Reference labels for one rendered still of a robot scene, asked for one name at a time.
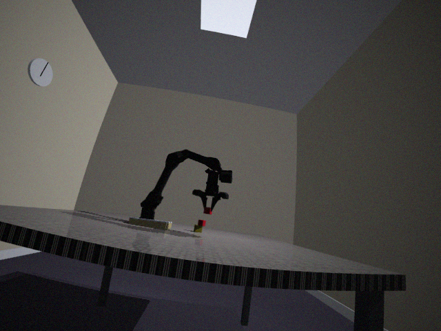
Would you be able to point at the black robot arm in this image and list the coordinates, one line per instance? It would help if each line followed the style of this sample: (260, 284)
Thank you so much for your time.
(154, 198)

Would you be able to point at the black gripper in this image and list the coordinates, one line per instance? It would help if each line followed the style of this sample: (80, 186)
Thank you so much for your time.
(211, 189)

